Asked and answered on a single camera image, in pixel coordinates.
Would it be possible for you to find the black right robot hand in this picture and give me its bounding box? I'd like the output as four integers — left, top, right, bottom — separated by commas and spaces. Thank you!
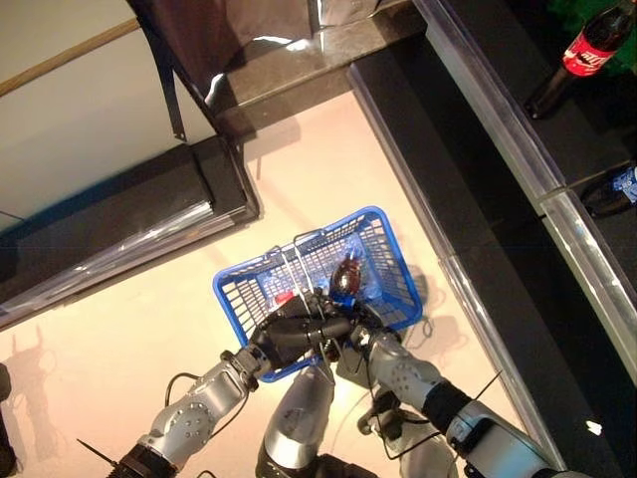
350, 304, 402, 345

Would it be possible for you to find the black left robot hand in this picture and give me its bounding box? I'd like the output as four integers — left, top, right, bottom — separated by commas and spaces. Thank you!
248, 293, 354, 372

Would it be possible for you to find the small Pepsi bottle blue cap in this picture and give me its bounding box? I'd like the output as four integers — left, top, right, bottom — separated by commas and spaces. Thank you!
580, 159, 637, 219
327, 252, 368, 308

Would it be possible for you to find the blue plastic shopping basket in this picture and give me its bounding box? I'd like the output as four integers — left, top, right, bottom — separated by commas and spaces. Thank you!
212, 205, 425, 384

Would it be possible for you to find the silver left robot leg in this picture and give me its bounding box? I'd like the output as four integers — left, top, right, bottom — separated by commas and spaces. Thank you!
255, 361, 337, 478

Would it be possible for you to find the dark robot torso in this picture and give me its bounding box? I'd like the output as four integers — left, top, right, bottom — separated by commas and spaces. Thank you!
313, 452, 379, 478

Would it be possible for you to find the black shelf base plinth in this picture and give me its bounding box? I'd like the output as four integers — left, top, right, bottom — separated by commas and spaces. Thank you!
346, 29, 637, 478

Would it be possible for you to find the dark side shelf unit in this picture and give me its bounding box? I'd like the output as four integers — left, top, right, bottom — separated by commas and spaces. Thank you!
0, 132, 261, 331

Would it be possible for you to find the Coca-Cola bottle red cap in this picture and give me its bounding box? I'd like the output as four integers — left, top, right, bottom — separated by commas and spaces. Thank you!
524, 0, 637, 121

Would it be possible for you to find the thin black cable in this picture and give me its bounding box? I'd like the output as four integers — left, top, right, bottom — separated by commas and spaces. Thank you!
162, 370, 250, 442
367, 392, 449, 462

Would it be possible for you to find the black metal bracket bar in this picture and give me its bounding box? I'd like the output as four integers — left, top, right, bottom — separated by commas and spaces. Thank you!
147, 47, 189, 144

